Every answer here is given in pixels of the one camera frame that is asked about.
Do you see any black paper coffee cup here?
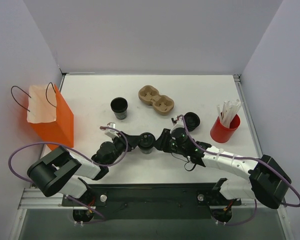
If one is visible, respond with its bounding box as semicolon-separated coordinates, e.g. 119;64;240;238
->
139;147;153;154

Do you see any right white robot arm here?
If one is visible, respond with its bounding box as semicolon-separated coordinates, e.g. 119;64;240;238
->
154;127;292;209

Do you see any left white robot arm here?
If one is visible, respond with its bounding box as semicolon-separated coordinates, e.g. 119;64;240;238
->
27;133;142;206

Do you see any stack of black lids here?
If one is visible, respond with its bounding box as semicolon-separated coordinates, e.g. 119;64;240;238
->
184;112;201;132

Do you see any brown cardboard cup carrier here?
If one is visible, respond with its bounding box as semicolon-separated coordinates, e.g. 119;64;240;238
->
138;85;175;116

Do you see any red plastic cup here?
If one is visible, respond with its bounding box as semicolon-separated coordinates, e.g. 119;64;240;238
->
210;114;241;143

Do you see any orange paper bag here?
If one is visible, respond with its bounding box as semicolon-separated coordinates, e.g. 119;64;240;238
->
10;82;75;152

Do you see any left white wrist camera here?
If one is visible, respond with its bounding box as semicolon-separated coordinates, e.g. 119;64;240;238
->
99;122;120;139

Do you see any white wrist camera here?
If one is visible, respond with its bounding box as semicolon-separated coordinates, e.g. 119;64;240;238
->
99;122;120;139
170;115;184;133

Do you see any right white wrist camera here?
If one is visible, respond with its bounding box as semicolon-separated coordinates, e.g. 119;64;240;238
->
170;115;184;133

